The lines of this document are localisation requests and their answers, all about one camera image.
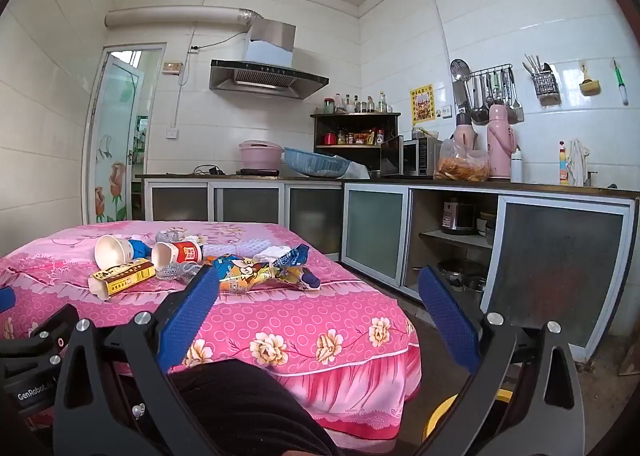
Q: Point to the yellow snack bag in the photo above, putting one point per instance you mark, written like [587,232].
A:
[290,276]

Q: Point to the beige wall box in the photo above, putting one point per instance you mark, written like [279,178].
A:
[171,67]

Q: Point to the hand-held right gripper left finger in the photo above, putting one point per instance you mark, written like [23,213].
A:
[192,311]

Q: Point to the red and white paper cup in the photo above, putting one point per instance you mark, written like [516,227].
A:
[185,252]

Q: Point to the blue foil snack wrapper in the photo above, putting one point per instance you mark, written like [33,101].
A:
[292,256]

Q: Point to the blue plastic basket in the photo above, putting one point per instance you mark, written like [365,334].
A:
[315,163]

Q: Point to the pink floral tablecloth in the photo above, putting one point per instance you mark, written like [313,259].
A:
[300,326]

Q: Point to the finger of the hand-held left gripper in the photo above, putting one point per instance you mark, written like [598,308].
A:
[52,331]
[6,298]

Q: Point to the yellow hanging brush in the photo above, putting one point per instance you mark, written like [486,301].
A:
[590,86]

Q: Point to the silver rice cooker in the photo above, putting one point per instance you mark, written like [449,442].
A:
[457,218]

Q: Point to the dark wooden corner shelf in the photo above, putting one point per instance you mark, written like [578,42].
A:
[350,116]

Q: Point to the white exhaust duct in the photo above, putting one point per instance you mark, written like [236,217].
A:
[175,16]

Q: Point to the row of condiment jars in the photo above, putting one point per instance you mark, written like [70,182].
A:
[357,137]

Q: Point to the glass door with flower decal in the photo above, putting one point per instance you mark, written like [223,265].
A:
[117,136]

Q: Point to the white cloth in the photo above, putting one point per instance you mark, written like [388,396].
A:
[578,161]

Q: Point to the clear plastic wrapper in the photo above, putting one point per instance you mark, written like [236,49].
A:
[172,270]
[170,235]

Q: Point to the pink cooking pot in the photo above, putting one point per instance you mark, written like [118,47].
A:
[260,156]

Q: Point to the row of hanging kitchen utensils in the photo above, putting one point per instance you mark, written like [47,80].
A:
[492,93]

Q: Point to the white plastic bag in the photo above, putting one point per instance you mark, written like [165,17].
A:
[357,170]

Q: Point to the steel range hood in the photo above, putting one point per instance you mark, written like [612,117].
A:
[270,78]

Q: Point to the yellow wall poster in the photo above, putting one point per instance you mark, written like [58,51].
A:
[422,104]

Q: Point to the white bottle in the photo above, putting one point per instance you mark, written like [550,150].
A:
[516,166]

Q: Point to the silver microwave oven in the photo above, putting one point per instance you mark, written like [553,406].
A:
[417,158]

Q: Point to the row of seasoning bottles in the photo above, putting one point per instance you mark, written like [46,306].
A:
[357,105]

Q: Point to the steel pot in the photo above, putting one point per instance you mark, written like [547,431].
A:
[462,282]

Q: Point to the stacked bowls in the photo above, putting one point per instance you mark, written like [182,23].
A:
[486,228]

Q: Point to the metal chopstick holder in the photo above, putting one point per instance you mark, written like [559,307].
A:
[545,86]

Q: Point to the black induction cooktop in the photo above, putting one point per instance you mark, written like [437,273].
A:
[259,172]

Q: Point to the white wall socket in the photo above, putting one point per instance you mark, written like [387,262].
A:
[171,132]

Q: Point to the yellow carton box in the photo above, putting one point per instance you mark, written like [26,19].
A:
[125,276]

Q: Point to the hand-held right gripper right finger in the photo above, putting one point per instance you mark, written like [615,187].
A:
[450,321]

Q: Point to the orange cartoon snack bag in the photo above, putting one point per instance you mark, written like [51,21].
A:
[240,273]

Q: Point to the yellow bin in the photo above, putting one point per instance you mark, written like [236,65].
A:
[440,411]

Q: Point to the yellow bottle with red cap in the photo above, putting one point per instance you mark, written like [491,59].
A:
[564,166]

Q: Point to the white foam net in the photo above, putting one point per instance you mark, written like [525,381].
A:
[235,248]

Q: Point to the tall pink thermos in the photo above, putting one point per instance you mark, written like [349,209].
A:
[502,151]

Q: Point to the white framed kitchen cabinet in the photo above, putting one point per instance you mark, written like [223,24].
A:
[375,231]

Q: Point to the small pink thermos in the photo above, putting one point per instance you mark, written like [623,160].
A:
[465,136]

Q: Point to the bag of fried snacks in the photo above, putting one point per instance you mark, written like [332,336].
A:
[460,168]

